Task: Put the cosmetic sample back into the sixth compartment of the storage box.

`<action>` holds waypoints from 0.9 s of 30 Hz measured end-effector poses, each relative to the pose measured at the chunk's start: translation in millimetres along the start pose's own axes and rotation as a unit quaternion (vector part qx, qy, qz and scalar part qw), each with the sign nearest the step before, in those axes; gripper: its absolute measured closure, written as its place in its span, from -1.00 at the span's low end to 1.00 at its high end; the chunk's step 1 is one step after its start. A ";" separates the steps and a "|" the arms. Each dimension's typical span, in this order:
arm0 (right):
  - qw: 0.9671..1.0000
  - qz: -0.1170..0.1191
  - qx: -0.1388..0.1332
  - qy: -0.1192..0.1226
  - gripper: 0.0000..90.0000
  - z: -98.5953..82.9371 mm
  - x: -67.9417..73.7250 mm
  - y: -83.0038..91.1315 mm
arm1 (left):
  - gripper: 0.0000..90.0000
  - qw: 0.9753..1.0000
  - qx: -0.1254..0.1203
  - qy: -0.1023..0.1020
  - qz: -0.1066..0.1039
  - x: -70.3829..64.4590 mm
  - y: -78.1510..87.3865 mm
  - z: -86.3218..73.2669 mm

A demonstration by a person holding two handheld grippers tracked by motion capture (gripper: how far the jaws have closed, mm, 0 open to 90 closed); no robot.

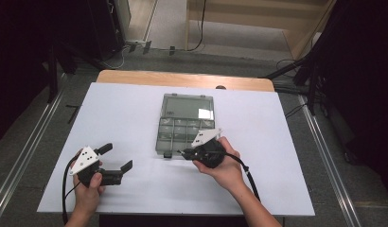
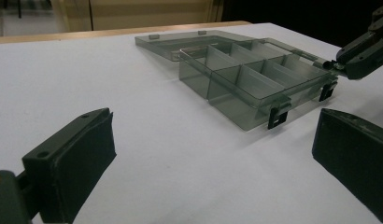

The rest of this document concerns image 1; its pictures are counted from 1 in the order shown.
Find aluminium floor rail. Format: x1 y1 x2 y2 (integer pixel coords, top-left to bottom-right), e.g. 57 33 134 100
0 73 69 216
296 94 362 227

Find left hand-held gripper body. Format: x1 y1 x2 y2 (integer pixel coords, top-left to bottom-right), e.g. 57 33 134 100
68 146 124 188

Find hanging black cable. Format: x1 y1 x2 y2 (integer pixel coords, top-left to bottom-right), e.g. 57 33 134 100
185 0 208 53

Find black tripod stand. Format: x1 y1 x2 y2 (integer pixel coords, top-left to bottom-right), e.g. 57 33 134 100
258 51 327 116

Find white floor cable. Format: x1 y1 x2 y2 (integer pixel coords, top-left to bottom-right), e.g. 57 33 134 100
101 44 131 71

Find black metal stand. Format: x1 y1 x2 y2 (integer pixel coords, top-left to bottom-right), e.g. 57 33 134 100
44 43 62 105

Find person's left hand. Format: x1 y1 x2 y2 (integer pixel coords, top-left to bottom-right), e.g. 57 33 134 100
71 149 107 213

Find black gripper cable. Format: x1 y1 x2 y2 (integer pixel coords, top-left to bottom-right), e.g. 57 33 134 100
224 151 261 203
62 155 80 226

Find thin black floor cable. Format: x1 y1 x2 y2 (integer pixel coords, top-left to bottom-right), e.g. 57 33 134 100
274 58 299 76
284 102 308 119

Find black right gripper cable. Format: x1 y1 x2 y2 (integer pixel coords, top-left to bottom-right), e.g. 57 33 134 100
224 151 261 203

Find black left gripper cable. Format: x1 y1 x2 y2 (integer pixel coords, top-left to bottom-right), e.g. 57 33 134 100
62 155 80 226

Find white board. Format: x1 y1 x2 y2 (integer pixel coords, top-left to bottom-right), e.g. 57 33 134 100
36 82 315 218

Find black cabinet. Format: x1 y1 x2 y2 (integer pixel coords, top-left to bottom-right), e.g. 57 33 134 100
85 0 127 61

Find person's right hand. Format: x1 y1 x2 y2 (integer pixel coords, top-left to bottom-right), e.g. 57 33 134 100
191 135 247 198

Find wooden table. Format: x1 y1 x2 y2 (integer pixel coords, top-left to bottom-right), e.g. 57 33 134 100
96 69 275 93

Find grey transparent compartment box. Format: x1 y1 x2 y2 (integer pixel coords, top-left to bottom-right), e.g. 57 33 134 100
154 93 222 160

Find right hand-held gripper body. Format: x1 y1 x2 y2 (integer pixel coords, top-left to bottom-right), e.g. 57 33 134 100
187 127 228 169

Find black angled floor bracket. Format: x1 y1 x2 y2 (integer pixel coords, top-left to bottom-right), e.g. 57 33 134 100
65 103 81 125

